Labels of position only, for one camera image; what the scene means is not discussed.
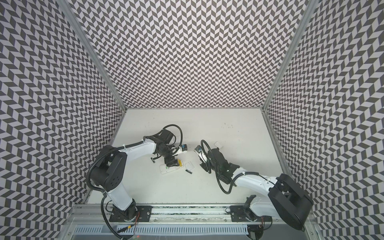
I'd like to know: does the white remote with green buttons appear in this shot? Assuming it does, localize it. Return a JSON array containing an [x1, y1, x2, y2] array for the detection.
[[160, 160, 184, 175]]

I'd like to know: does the white battery cover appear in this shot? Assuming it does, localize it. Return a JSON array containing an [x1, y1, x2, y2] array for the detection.
[[214, 142, 224, 149], [185, 162, 195, 171]]

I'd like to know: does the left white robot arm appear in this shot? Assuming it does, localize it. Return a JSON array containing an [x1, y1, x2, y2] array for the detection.
[[86, 124, 184, 222]]

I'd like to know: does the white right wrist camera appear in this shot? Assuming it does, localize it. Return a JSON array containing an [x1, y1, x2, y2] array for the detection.
[[194, 145, 208, 163]]

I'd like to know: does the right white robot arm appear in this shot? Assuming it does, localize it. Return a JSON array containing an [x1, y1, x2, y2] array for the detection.
[[194, 140, 314, 231]]

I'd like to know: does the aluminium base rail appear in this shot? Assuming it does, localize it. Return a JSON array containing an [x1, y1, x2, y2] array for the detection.
[[64, 203, 288, 227]]

